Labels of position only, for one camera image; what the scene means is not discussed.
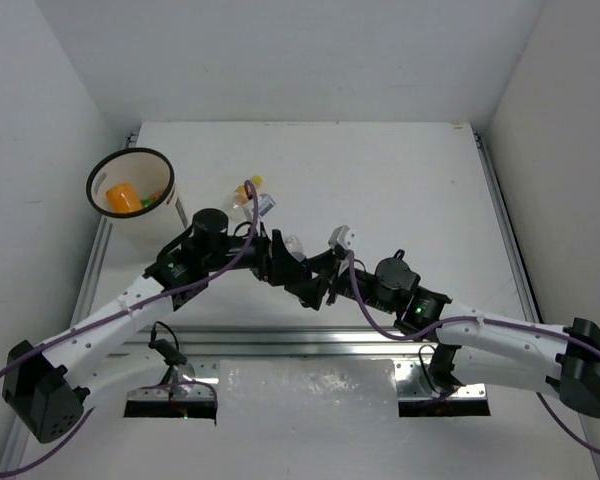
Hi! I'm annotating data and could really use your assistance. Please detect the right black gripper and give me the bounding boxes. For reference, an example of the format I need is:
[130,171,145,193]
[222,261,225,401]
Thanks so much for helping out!
[285,247,396,315]

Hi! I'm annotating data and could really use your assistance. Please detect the clear bottle black label front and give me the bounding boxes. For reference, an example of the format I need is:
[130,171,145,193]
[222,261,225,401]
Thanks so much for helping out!
[284,235,306,262]

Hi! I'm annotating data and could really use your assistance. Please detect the clear bottle yellow label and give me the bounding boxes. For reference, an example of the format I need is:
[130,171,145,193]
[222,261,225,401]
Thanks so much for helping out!
[223,184,253,223]

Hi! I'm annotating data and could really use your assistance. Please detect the orange juice bottle barcode label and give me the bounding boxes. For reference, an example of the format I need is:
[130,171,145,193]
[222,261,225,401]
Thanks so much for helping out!
[106,183,143,214]

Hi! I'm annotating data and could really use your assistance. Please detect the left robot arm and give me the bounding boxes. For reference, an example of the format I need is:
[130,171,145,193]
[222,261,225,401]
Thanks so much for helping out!
[2,208,332,443]

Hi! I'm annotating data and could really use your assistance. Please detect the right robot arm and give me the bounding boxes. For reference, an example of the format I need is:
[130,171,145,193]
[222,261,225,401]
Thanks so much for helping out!
[289,251,600,419]

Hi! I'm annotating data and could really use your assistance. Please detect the white bin with black rim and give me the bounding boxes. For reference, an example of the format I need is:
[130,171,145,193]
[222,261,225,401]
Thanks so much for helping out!
[86,147,189,257]

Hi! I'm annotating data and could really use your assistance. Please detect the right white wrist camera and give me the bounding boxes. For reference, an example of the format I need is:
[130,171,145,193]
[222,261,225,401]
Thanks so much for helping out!
[328,225,360,259]

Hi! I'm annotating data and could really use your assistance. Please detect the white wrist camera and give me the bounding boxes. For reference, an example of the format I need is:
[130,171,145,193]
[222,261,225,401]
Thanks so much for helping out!
[258,193,276,217]
[328,225,360,259]

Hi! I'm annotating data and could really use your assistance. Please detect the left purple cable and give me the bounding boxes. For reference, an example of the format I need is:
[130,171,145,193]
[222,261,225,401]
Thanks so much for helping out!
[0,179,261,475]

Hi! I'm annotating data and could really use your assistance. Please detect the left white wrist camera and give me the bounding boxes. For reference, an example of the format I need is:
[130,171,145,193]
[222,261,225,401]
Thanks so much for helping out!
[258,193,276,217]

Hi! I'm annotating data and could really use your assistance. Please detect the aluminium front rail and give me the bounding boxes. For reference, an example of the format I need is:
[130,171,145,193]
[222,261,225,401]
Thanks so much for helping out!
[119,324,456,359]

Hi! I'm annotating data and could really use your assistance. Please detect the aluminium rail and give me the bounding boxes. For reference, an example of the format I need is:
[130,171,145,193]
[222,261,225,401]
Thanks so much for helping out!
[119,324,456,359]
[473,130,544,323]
[0,217,112,472]

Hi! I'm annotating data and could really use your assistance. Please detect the right black base cable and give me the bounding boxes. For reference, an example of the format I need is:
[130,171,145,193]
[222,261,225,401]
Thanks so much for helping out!
[417,344,456,399]

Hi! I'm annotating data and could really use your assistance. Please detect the black base cable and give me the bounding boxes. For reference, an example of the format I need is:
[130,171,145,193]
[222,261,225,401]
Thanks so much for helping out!
[148,322,189,371]
[417,344,456,399]

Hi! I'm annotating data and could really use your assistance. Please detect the left black base cable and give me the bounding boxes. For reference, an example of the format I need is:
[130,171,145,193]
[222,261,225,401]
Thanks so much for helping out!
[148,322,189,371]

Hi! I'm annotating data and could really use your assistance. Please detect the aluminium right side rail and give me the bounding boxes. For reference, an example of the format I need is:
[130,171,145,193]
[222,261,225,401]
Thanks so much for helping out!
[473,130,544,323]

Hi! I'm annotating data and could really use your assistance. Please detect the aluminium left side rail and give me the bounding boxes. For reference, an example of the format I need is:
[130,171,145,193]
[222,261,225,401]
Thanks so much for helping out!
[0,217,112,472]

